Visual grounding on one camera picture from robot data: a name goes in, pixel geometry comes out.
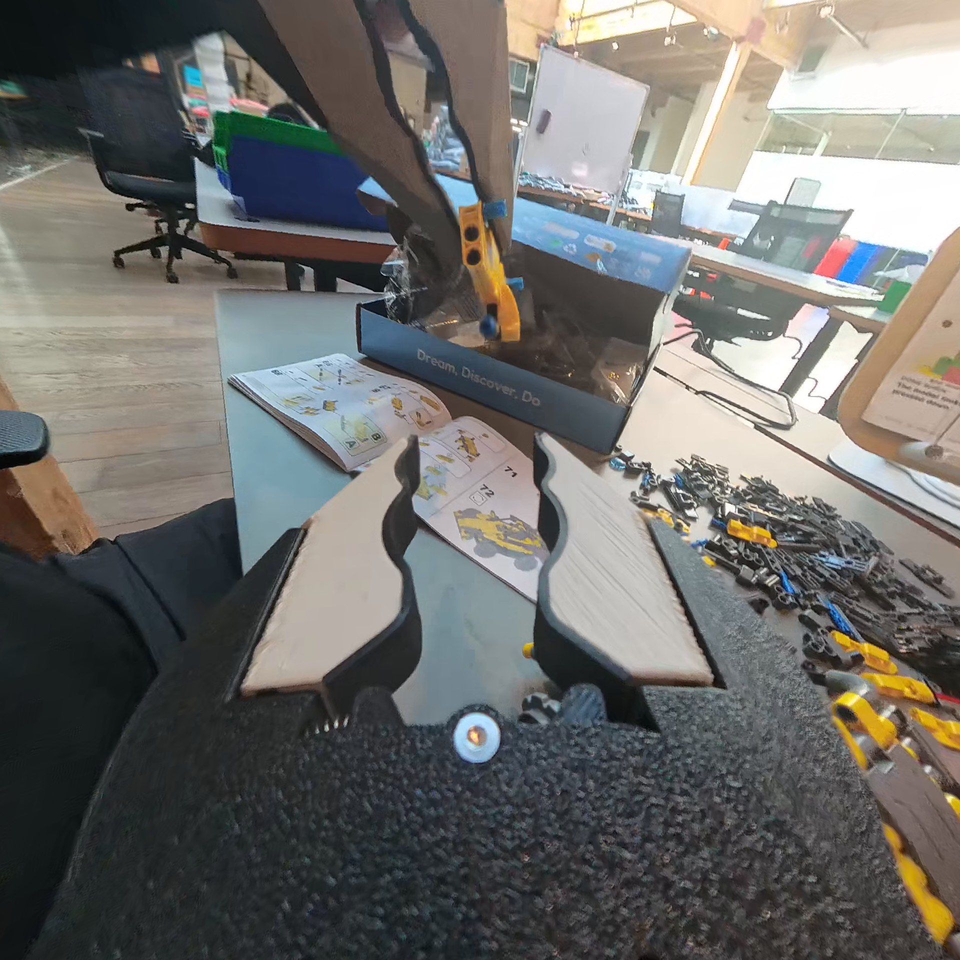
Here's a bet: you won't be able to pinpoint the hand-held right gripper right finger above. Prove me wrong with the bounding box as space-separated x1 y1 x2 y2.
531 433 715 725

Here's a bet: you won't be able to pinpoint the yellow toy vehicle model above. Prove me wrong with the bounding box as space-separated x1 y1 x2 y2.
825 675 960 946

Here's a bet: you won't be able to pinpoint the white board stand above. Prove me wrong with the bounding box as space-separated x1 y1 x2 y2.
828 438 960 526

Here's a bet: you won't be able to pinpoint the printed instruction sheet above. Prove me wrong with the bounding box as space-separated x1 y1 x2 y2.
862 285 960 444

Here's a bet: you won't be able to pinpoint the grey desk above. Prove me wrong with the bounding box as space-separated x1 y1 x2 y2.
213 288 960 826

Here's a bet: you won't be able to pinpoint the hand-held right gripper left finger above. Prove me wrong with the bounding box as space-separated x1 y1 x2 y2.
240 436 423 714

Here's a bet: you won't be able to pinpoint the clear plastic bags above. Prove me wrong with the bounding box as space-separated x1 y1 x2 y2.
382 232 654 406

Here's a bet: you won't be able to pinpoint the green storage bin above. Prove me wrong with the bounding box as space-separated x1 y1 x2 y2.
212 111 348 175

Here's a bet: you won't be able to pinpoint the black mesh office chair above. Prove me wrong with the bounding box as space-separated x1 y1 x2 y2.
78 67 239 284

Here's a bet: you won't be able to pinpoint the blue cardboard box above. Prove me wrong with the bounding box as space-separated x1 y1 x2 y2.
356 172 695 455

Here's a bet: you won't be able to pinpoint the instruction sheet on stand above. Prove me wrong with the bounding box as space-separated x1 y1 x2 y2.
836 225 960 466

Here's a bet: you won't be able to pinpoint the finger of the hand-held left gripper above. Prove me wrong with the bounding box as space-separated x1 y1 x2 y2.
408 0 516 256
258 0 462 280

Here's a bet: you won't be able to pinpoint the yellow toy brick panel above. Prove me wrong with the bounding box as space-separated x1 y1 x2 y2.
457 201 524 344

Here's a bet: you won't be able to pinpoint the white whiteboard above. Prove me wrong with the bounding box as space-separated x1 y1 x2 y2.
517 45 651 226

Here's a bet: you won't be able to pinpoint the toy instruction booklet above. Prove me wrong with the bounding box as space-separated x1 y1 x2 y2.
227 352 556 605

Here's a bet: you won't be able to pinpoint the person's black pants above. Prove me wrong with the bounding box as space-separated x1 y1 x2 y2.
0 498 243 960

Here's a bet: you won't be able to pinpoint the wooden background table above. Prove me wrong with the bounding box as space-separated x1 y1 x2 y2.
675 240 901 399

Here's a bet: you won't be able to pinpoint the blue storage bin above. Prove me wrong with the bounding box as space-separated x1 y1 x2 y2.
225 135 393 231

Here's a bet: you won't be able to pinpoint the pile of grey toy bricks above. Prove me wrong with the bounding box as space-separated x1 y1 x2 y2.
611 450 960 691

